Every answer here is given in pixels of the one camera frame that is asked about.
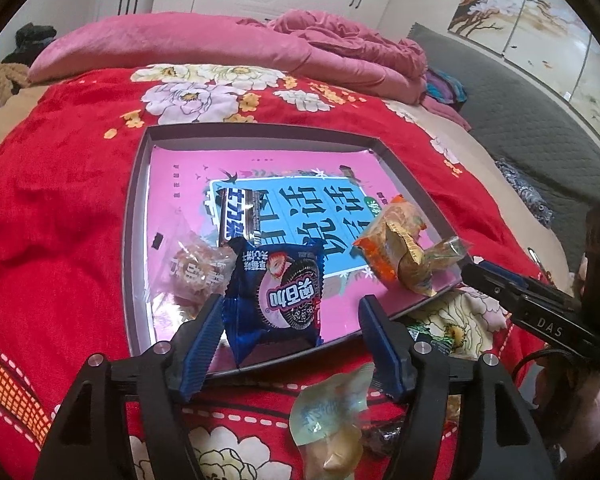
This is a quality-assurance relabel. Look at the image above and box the black and green snack packet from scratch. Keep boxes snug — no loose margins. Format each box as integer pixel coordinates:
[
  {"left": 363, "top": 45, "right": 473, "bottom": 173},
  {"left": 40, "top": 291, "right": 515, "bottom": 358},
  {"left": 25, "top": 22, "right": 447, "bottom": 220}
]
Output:
[{"left": 412, "top": 322, "right": 453, "bottom": 356}]

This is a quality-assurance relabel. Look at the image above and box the blue cookie packet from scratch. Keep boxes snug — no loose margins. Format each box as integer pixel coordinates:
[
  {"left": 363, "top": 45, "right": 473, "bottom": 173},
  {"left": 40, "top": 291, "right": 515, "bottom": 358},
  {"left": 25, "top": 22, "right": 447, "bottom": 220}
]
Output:
[{"left": 221, "top": 237, "right": 327, "bottom": 368}]

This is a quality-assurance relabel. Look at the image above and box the dark patterned cloth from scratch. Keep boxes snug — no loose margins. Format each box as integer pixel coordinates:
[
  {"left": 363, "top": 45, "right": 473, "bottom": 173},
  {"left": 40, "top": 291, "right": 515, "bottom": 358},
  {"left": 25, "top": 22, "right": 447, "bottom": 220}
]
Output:
[{"left": 495, "top": 159, "right": 555, "bottom": 227}]

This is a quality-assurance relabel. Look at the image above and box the long pink pillow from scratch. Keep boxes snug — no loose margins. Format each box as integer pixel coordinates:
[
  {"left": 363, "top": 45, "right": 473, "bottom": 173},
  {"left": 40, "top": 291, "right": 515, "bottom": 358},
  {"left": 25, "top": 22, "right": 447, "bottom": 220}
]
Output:
[{"left": 27, "top": 11, "right": 311, "bottom": 83}]

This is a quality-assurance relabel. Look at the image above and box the black chocolate bar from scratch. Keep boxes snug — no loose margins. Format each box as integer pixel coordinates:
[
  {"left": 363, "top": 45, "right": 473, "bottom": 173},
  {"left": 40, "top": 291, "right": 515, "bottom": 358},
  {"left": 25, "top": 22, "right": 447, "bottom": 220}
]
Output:
[{"left": 216, "top": 187, "right": 266, "bottom": 248}]

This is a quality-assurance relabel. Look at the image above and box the floral wall panel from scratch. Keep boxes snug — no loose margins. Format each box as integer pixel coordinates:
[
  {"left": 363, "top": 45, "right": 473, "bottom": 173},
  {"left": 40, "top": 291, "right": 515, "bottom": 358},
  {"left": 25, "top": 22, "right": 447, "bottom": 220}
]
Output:
[{"left": 447, "top": 0, "right": 600, "bottom": 126}]

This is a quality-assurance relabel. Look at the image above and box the shallow grey cardboard box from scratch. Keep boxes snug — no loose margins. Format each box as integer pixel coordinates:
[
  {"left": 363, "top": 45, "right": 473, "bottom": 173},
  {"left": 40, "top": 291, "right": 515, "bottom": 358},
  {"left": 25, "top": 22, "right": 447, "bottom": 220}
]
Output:
[{"left": 122, "top": 122, "right": 473, "bottom": 373}]

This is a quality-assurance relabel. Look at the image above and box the yellow snack packet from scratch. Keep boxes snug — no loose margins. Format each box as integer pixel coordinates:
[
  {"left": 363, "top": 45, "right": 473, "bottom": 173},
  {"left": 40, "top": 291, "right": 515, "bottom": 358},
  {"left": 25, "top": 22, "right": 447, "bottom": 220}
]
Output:
[{"left": 397, "top": 235, "right": 473, "bottom": 296}]

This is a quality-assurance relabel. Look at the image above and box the pink printed workbook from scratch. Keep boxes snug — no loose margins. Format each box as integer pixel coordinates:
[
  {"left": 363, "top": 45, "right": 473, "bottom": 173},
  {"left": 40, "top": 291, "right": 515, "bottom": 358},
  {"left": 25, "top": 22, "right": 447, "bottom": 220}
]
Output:
[{"left": 137, "top": 142, "right": 461, "bottom": 361}]

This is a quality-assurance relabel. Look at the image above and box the brown fuzzy blanket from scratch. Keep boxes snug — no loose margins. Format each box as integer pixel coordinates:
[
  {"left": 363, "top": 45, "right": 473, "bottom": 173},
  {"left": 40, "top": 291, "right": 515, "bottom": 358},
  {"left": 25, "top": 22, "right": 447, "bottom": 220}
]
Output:
[{"left": 0, "top": 62, "right": 31, "bottom": 111}]

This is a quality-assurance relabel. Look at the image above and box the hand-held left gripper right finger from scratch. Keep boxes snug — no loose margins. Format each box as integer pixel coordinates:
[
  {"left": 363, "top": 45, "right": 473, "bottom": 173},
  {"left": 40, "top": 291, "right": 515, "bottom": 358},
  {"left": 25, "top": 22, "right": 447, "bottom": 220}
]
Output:
[{"left": 357, "top": 295, "right": 553, "bottom": 480}]

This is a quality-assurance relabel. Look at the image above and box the pale green cake packet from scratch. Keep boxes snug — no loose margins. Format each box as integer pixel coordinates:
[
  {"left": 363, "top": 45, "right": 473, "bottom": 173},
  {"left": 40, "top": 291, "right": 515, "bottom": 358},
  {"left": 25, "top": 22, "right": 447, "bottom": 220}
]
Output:
[{"left": 289, "top": 362, "right": 378, "bottom": 473}]

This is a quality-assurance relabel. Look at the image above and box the dark crinkled snack wrapper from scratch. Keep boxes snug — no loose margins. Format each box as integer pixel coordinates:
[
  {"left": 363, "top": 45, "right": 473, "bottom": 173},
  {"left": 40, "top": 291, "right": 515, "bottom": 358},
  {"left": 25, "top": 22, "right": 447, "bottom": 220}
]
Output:
[{"left": 362, "top": 417, "right": 406, "bottom": 456}]

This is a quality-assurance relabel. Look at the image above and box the person's right forearm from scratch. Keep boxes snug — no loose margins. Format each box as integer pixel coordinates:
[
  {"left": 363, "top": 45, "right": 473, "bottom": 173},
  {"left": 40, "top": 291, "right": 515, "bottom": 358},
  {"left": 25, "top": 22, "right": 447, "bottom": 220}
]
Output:
[{"left": 535, "top": 360, "right": 600, "bottom": 466}]

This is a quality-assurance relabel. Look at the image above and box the black cable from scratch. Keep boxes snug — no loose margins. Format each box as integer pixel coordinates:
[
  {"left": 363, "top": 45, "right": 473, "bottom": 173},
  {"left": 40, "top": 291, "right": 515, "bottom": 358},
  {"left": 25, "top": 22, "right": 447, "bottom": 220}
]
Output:
[{"left": 510, "top": 347, "right": 551, "bottom": 377}]

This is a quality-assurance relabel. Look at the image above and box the orange snack packet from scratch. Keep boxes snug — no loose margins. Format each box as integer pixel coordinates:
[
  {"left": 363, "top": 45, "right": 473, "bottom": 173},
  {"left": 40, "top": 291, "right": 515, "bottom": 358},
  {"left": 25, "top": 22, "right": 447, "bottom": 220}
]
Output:
[{"left": 354, "top": 195, "right": 427, "bottom": 286}]

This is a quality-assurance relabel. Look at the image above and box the red floral blanket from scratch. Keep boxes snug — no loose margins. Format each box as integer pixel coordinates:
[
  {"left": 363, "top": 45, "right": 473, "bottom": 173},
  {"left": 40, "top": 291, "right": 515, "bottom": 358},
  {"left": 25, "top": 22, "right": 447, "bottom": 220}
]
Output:
[{"left": 0, "top": 65, "right": 546, "bottom": 480}]

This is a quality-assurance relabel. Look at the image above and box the grey quilted headboard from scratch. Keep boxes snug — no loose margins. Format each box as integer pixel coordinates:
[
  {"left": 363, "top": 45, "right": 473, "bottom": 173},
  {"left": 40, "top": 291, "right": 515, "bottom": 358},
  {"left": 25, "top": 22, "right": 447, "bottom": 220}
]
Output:
[{"left": 407, "top": 22, "right": 600, "bottom": 241}]

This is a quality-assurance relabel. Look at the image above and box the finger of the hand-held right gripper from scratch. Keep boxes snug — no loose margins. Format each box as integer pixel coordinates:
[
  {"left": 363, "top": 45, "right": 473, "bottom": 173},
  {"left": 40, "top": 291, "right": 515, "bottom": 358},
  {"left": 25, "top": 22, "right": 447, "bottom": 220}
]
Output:
[
  {"left": 476, "top": 259, "right": 579, "bottom": 312},
  {"left": 460, "top": 263, "right": 527, "bottom": 319}
]

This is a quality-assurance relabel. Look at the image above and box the crumpled pink quilt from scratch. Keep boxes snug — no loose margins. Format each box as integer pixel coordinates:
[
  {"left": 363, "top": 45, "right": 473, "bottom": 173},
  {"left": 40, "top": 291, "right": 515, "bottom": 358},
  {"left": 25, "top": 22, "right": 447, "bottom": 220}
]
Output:
[{"left": 237, "top": 10, "right": 473, "bottom": 131}]

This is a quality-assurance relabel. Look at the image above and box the dark clothes pile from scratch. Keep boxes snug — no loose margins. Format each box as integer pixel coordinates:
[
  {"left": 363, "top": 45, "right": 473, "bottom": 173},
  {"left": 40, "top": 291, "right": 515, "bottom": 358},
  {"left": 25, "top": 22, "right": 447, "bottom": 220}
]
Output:
[{"left": 7, "top": 22, "right": 58, "bottom": 66}]

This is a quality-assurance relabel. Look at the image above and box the clear candy packet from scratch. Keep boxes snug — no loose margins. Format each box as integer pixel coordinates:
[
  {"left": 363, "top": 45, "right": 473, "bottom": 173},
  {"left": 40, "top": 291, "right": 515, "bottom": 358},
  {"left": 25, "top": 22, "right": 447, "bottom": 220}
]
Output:
[{"left": 147, "top": 210, "right": 236, "bottom": 313}]

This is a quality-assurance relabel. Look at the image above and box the colourful striped cloth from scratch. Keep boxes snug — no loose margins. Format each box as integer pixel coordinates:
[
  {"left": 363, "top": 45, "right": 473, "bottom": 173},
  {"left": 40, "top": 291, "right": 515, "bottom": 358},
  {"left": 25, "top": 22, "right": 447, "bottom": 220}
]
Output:
[{"left": 425, "top": 67, "right": 467, "bottom": 106}]

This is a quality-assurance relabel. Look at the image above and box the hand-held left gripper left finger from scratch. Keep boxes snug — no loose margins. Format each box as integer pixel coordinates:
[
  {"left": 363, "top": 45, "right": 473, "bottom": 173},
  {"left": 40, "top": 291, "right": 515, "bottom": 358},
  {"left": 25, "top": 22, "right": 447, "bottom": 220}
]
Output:
[{"left": 32, "top": 292, "right": 224, "bottom": 480}]

